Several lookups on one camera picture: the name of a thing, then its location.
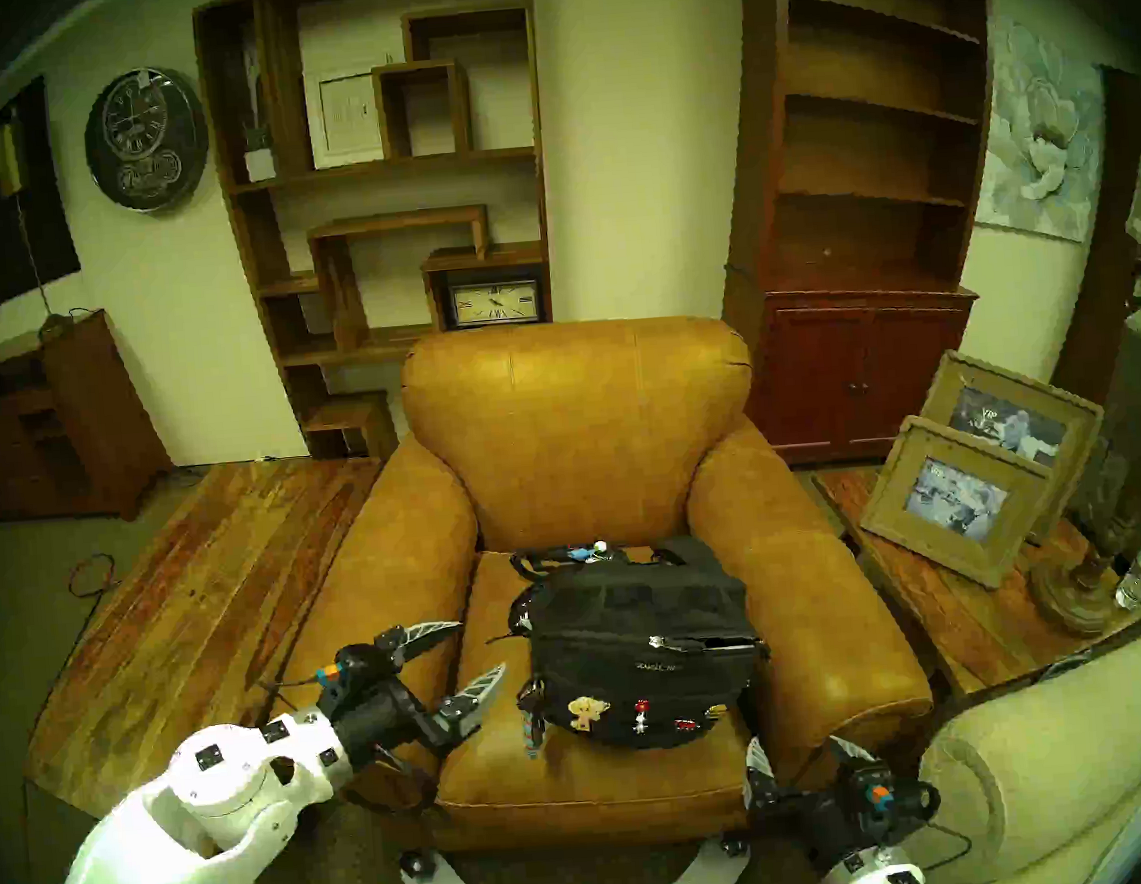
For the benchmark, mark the cartoon girl enamel pin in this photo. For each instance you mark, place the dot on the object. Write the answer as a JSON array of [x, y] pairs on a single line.
[[588, 713]]

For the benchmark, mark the large weathered wooden photo frame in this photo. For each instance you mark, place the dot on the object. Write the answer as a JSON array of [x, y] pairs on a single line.
[[1069, 402]]

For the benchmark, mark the dark wooden door frame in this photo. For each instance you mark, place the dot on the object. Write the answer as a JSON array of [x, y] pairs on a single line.
[[1106, 246]]

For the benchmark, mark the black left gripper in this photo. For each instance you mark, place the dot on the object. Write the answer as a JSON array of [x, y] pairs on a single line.
[[375, 707]]

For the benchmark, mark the beige fabric sofa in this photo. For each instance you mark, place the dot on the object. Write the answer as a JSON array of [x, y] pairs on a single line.
[[1065, 731]]

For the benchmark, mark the plant in white pot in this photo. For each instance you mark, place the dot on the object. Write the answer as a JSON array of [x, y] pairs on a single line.
[[260, 164]]

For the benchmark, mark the red flower figure pin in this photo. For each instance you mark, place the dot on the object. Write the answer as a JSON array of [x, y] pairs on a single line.
[[641, 716]]

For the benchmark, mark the round black wall clock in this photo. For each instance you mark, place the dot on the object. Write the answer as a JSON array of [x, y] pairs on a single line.
[[146, 140]]

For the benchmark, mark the rectangular mantel clock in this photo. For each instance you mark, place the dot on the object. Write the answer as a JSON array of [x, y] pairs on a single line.
[[495, 303]]

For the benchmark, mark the small weathered wooden photo frame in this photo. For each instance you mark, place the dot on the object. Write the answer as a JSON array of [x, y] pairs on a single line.
[[898, 538]]

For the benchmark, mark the geometric wooden wall shelf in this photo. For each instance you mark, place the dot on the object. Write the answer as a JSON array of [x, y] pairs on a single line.
[[245, 236]]

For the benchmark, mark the turned wooden lamp base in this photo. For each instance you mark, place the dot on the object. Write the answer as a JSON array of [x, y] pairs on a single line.
[[1075, 603]]

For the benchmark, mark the white framed certificate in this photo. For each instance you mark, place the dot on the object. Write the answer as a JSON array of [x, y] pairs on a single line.
[[346, 115]]

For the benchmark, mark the cherry wood hutch bookcase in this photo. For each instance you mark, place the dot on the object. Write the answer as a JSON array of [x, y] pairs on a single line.
[[860, 374]]

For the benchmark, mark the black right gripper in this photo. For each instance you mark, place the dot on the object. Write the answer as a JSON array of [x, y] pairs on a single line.
[[845, 813]]

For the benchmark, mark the black base knob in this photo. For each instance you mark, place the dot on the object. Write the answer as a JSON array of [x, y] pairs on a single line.
[[417, 864], [732, 845]]

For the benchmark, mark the low cherry wood cabinet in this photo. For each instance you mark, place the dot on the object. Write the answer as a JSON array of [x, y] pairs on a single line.
[[86, 405]]

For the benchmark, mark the rustic wooden side table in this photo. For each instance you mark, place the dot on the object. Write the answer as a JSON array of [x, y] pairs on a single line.
[[968, 621]]

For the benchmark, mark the tan leather armchair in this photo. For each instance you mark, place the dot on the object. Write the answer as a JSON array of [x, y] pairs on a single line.
[[579, 426]]

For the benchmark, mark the white flower painting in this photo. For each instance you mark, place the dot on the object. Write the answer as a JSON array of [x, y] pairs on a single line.
[[1038, 139]]

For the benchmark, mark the black zipper bag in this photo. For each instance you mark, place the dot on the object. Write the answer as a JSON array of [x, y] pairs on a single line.
[[633, 608]]

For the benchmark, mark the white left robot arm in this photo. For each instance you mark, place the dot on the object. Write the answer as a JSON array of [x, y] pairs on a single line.
[[197, 819]]

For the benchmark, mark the rustic wooden coffee table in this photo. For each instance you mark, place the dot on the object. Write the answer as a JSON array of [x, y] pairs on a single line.
[[201, 613]]

